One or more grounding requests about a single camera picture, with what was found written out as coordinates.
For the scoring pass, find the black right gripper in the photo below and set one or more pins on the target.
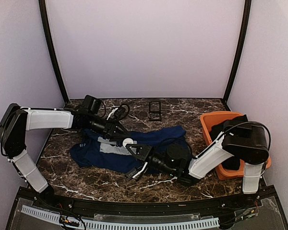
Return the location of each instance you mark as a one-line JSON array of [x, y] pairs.
[[143, 152]]

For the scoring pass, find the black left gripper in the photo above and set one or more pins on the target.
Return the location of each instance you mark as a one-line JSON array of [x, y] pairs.
[[110, 131]]

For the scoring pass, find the round gold white brooch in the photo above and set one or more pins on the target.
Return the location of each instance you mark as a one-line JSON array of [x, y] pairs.
[[127, 141]]

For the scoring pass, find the blue printed t-shirt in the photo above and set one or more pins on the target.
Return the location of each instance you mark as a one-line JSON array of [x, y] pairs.
[[96, 151]]

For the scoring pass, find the black brooch box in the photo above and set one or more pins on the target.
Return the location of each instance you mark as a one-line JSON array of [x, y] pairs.
[[155, 111]]

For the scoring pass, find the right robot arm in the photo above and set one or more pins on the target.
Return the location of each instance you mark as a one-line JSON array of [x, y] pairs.
[[179, 163]]

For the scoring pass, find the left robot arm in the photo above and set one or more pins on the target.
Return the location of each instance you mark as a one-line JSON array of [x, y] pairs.
[[17, 121]]

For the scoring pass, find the orange plastic basket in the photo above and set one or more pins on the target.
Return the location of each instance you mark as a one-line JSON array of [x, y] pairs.
[[216, 134]]

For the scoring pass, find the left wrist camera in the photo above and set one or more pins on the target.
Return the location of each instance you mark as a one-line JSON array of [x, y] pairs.
[[116, 113]]

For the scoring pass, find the white slotted cable duct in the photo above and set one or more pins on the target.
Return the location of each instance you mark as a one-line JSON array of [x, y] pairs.
[[104, 222]]

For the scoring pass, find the black front rail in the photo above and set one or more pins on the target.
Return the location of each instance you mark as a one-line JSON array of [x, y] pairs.
[[222, 205]]

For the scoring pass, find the left black frame post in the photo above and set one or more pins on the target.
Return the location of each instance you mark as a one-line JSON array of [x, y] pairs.
[[51, 50]]

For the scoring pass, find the black frame post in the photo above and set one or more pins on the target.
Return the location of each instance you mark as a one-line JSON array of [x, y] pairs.
[[51, 50], [239, 49]]

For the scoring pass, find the right black frame post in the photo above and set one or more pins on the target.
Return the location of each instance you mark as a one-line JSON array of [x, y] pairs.
[[239, 49]]

